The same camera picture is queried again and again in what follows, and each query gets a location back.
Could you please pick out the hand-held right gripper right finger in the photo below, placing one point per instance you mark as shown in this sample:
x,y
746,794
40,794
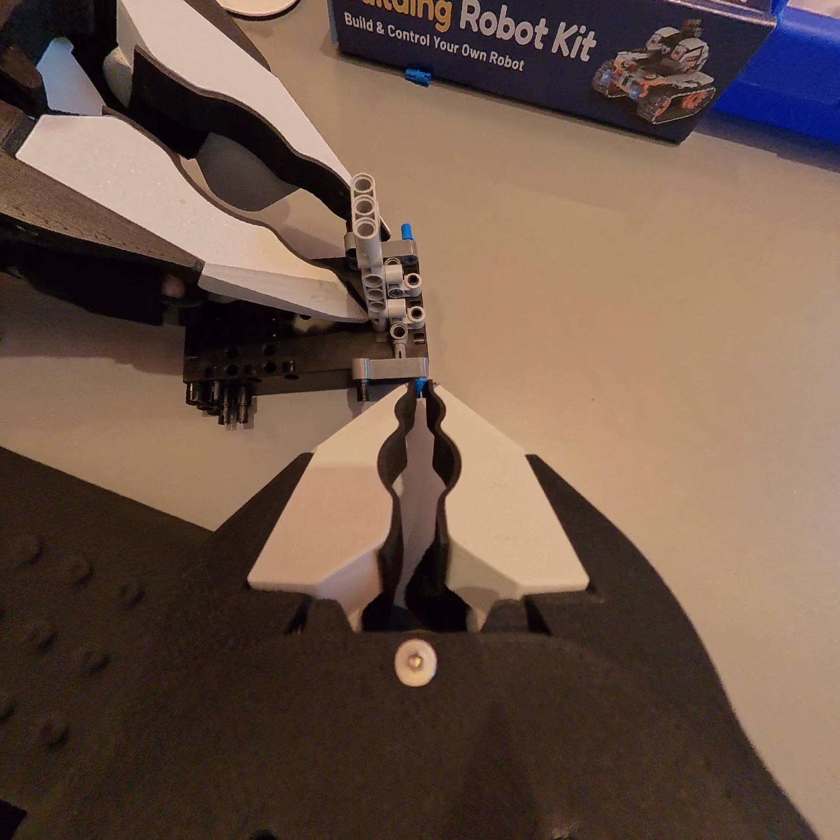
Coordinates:
x,y
512,525

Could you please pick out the black perforated motor block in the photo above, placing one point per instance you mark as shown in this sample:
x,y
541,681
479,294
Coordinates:
x,y
275,354

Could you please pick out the blue robot kit box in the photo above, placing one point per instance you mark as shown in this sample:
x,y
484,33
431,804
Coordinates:
x,y
558,72

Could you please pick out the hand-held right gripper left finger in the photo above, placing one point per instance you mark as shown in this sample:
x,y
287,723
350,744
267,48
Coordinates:
x,y
321,525

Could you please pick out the white book stand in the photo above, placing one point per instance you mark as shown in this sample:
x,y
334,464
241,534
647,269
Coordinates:
x,y
262,6

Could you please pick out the grey frame piece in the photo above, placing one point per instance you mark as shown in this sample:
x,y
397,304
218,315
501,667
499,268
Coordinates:
x,y
374,282

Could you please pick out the dark grey short beam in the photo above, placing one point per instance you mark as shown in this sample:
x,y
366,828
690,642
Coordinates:
x,y
394,369

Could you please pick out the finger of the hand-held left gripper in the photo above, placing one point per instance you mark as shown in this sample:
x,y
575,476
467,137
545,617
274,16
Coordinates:
x,y
216,59
131,184

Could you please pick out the blue plastic bin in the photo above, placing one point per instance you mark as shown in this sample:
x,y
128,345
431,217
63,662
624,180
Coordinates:
x,y
787,85

